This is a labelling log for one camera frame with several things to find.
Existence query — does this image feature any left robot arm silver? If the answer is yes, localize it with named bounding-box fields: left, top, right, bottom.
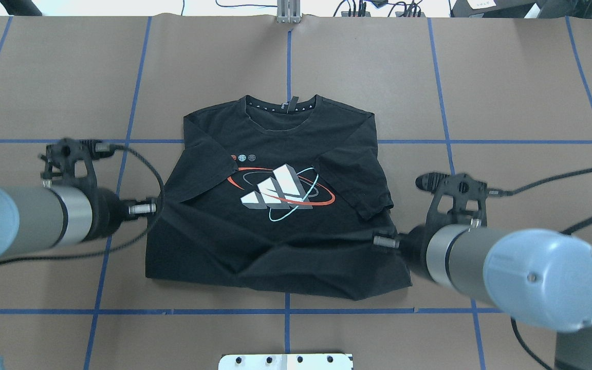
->
left=0, top=138, right=166, bottom=369

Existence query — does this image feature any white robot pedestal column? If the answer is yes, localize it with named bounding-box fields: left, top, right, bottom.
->
left=217, top=352, right=355, bottom=369

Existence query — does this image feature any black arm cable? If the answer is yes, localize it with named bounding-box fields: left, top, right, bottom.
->
left=489, top=163, right=592, bottom=237
left=0, top=146, right=167, bottom=270

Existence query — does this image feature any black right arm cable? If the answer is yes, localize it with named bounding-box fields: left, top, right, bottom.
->
left=489, top=163, right=592, bottom=237

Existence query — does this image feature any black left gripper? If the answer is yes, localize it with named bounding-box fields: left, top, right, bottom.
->
left=41, top=138, right=158, bottom=242

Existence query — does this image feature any black graphic t-shirt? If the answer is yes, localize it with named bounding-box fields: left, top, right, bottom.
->
left=145, top=95, right=412, bottom=301

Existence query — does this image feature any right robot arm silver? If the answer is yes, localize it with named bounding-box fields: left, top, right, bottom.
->
left=374, top=168, right=592, bottom=369

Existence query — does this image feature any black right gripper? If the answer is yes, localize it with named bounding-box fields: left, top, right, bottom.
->
left=373, top=173, right=489, bottom=281

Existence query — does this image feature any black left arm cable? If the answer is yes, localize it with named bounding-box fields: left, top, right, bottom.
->
left=0, top=146, right=167, bottom=270

